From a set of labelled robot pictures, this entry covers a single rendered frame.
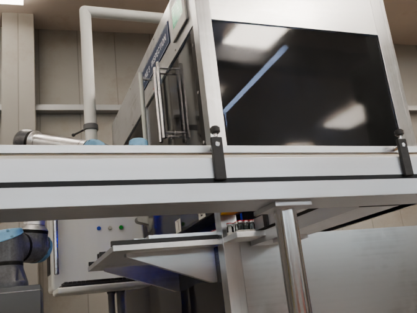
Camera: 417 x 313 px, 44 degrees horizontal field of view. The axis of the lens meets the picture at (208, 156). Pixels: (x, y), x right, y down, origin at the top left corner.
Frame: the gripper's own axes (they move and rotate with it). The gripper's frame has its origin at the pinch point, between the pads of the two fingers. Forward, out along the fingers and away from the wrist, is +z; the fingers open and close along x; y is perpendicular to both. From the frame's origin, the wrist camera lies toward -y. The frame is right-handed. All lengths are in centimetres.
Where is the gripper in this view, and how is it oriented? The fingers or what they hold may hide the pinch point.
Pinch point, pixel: (150, 228)
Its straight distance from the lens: 196.7
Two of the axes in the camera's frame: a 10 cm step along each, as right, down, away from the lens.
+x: 3.3, -3.0, -8.9
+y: -9.4, 0.1, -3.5
